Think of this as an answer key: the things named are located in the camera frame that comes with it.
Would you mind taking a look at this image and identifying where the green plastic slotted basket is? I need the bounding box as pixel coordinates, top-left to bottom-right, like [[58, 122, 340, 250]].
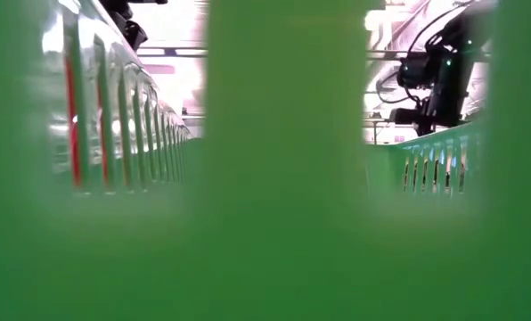
[[0, 0, 531, 321]]

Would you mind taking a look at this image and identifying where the black overhead frame bar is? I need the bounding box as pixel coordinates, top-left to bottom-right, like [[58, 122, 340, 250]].
[[135, 43, 427, 62]]

